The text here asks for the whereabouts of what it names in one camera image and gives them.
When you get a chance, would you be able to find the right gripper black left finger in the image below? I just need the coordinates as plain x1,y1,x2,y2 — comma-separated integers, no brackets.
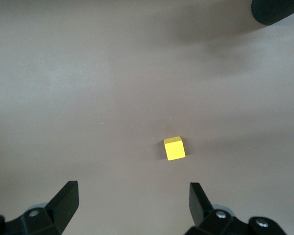
4,181,80,235

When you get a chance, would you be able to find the brown paper table cover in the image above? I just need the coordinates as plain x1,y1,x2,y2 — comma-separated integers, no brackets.
0,0,294,235

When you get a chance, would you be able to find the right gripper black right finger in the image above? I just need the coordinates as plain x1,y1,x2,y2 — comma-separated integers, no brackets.
186,182,250,235

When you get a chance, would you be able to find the black ribbed cylinder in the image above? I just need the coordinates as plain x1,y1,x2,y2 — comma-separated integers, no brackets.
251,0,294,26

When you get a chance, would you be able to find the yellow block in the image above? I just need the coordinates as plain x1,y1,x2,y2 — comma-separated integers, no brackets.
163,136,187,162

